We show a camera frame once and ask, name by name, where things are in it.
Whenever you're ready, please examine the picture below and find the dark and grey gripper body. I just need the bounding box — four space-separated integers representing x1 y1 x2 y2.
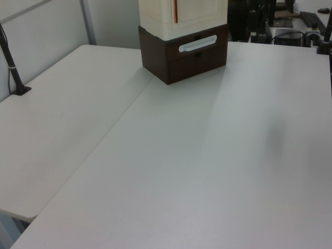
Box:
249 30 273 43

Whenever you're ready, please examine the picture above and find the cream cabinet door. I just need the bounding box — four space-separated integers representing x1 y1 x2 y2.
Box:
171 0 224 31

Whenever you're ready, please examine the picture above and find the cream white cabinet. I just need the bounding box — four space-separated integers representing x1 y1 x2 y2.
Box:
139 0 229 42

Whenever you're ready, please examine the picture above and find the black flat mat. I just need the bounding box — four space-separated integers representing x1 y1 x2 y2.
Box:
271 20 294 29

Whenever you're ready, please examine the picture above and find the tall black chair back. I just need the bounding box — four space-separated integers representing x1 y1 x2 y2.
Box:
229 0 250 42

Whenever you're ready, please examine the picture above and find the grey and black device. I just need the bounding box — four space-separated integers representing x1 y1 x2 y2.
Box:
303 23 320 48

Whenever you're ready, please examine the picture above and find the black keyboard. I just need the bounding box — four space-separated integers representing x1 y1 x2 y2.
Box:
300 10 328 30

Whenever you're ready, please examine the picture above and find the black clamp stand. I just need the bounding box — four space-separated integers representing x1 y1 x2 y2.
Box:
315 0 332 56

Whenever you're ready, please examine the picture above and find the dark brown drawer box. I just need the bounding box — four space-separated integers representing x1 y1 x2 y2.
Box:
138 24 230 86

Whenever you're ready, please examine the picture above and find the black box with cables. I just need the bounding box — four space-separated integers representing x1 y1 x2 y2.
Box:
273 28 305 47

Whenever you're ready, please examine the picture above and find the white drawer handle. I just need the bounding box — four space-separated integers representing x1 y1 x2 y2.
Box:
178 34 217 53

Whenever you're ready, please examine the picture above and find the black camera stand pole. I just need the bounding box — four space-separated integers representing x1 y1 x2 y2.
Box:
0 22 32 96

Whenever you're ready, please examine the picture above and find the thin black cable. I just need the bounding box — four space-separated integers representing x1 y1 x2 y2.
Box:
0 24 14 94

